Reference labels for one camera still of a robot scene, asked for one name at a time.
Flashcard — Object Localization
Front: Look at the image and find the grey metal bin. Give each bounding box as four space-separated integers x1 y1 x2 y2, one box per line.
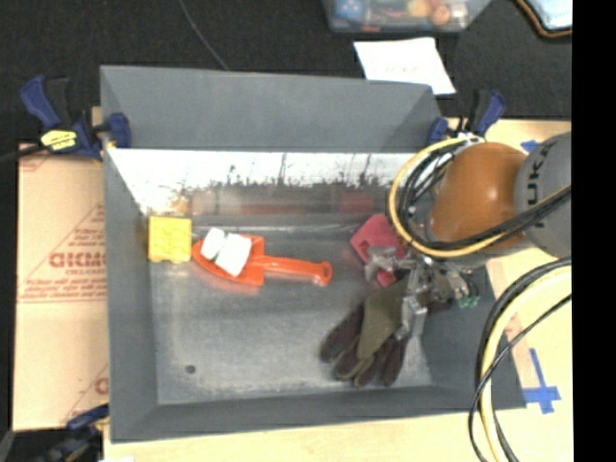
99 64 526 442

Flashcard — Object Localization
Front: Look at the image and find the white foam block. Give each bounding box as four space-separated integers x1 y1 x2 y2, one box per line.
215 233 254 278
199 227 228 262

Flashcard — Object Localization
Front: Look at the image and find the orange toy shovel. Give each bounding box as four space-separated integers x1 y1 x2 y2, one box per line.
191 232 334 289

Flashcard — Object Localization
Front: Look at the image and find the purple and olive glove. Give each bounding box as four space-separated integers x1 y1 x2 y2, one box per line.
320 276 435 389

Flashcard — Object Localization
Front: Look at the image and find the brown cardboard board, red print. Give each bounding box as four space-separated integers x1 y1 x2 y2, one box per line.
12 142 113 432

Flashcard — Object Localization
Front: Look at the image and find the yellow toy brick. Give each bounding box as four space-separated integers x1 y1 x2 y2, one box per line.
146 215 193 265

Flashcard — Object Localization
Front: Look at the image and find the pink-red block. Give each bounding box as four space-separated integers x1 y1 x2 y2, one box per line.
349 213 410 289

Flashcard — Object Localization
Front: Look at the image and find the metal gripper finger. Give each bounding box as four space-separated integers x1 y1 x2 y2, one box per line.
394 294 429 341
364 244 411 284

